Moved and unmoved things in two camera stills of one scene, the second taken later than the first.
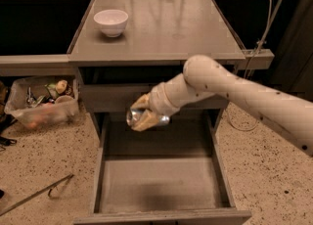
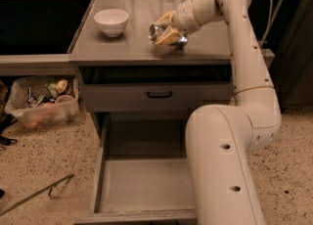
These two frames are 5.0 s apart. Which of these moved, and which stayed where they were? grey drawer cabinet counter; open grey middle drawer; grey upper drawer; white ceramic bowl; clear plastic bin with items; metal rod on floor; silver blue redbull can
Moved: silver blue redbull can
Stayed: grey drawer cabinet counter; white ceramic bowl; metal rod on floor; clear plastic bin with items; open grey middle drawer; grey upper drawer
